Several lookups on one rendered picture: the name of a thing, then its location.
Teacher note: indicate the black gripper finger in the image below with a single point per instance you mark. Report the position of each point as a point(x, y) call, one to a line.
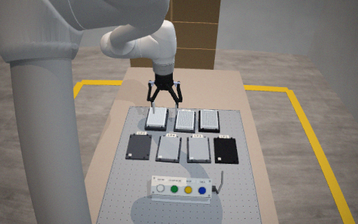
point(174, 96)
point(152, 99)

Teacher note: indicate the white button panel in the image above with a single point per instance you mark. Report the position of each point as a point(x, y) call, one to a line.
point(168, 188)

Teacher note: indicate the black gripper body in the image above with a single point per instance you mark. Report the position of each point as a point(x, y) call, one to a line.
point(163, 80)

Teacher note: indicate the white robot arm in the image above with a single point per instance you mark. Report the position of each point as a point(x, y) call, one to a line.
point(39, 38)

